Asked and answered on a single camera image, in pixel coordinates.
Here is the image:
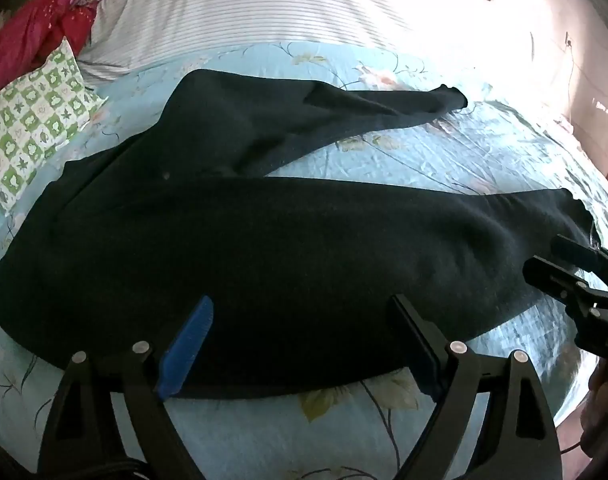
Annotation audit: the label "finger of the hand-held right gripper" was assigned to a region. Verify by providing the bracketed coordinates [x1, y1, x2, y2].
[550, 233, 608, 283]
[522, 255, 608, 361]

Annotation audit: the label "thin wall cable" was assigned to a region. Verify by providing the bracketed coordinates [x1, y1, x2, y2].
[566, 42, 587, 111]

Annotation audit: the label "green checked pillow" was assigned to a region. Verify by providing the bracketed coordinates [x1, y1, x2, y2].
[0, 36, 109, 215]

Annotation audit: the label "red quilt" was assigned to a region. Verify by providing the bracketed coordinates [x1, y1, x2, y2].
[0, 0, 105, 106]

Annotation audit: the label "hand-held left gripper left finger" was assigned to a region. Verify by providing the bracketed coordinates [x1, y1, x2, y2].
[38, 295, 216, 480]

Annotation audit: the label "white striped bed sheet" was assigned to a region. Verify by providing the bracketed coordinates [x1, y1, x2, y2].
[76, 0, 560, 83]

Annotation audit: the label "black pants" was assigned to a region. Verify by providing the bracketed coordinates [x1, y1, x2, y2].
[0, 67, 596, 401]

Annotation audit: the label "person's right hand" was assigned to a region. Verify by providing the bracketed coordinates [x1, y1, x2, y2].
[580, 360, 608, 461]

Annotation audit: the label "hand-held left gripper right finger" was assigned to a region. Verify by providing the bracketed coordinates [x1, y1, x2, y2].
[390, 293, 556, 480]

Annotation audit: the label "blue floral bed sheet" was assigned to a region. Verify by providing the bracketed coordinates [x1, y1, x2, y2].
[0, 42, 608, 480]

